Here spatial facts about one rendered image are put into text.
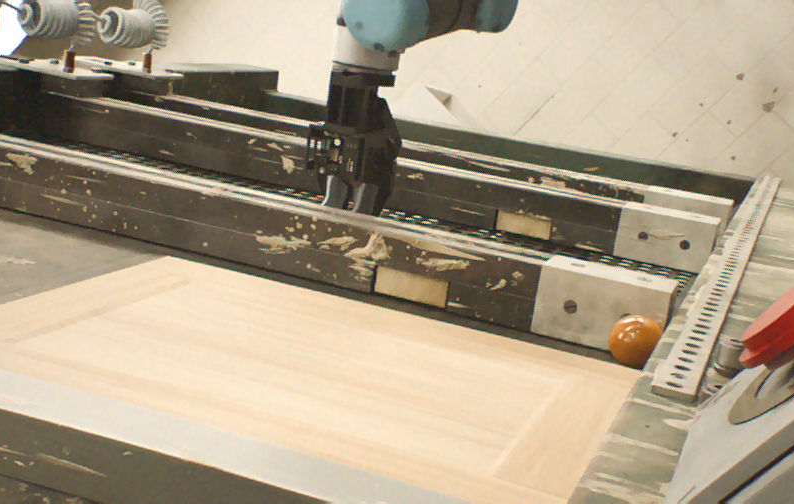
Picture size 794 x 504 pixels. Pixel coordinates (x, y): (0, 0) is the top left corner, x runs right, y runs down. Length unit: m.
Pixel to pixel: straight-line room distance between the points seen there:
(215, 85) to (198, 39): 4.17
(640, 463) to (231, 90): 1.93
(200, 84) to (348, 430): 1.71
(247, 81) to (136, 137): 0.78
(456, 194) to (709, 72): 4.43
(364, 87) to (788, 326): 0.93
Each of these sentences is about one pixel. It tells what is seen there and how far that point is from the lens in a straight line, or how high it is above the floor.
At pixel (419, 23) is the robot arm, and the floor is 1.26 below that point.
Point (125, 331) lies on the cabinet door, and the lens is 0.94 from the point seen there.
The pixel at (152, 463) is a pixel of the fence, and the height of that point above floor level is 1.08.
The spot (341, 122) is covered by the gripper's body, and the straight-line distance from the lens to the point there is 1.22.
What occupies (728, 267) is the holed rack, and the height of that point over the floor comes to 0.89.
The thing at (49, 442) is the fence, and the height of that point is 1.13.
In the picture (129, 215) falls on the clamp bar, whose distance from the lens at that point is 1.31.
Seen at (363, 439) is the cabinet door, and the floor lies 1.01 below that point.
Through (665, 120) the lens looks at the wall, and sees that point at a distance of 6.01.
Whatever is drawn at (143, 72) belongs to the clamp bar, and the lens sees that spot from 2.11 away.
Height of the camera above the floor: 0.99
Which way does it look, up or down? 8 degrees up
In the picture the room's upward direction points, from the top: 43 degrees counter-clockwise
